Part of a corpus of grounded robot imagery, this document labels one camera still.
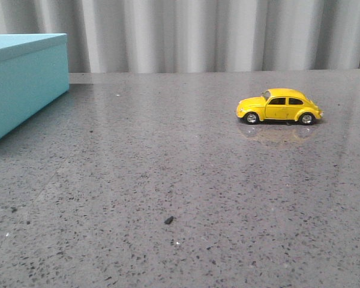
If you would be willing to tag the grey pleated curtain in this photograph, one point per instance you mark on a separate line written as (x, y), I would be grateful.
(195, 36)

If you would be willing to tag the small black debris piece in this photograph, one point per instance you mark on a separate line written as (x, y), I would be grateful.
(169, 220)

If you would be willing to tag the light blue plastic box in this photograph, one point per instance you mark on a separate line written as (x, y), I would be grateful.
(33, 72)

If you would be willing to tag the yellow toy beetle car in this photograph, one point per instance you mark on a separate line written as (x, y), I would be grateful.
(282, 104)

